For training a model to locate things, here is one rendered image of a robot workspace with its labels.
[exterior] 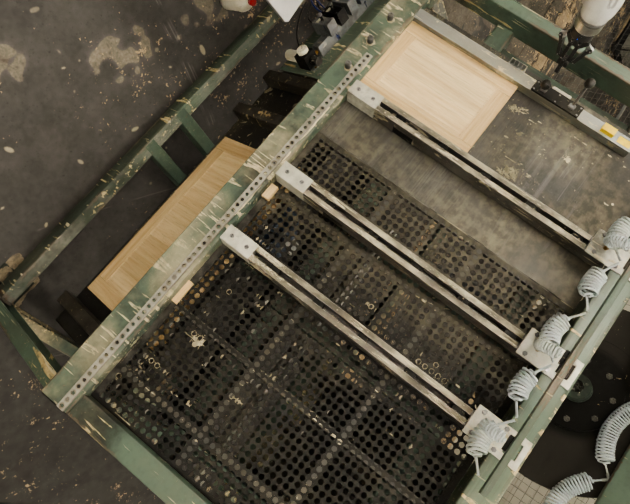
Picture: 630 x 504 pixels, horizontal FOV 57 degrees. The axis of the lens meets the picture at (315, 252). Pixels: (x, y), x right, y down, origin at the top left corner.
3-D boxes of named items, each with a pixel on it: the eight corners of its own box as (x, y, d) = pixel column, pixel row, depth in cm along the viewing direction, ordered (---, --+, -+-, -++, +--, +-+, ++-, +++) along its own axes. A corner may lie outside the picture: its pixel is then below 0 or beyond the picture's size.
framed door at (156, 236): (227, 139, 267) (225, 136, 265) (306, 172, 231) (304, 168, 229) (90, 290, 247) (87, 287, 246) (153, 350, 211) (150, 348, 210)
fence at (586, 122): (419, 15, 230) (421, 8, 227) (630, 147, 213) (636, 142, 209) (412, 23, 229) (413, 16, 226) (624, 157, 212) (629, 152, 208)
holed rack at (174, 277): (366, 52, 220) (366, 51, 219) (372, 56, 219) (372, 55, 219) (56, 405, 184) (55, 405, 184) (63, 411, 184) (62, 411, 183)
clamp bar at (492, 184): (359, 86, 221) (363, 47, 199) (634, 270, 200) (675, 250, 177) (343, 104, 219) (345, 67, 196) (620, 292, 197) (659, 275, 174)
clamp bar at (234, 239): (237, 226, 206) (227, 201, 183) (521, 443, 184) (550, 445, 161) (219, 247, 204) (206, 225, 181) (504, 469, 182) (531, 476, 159)
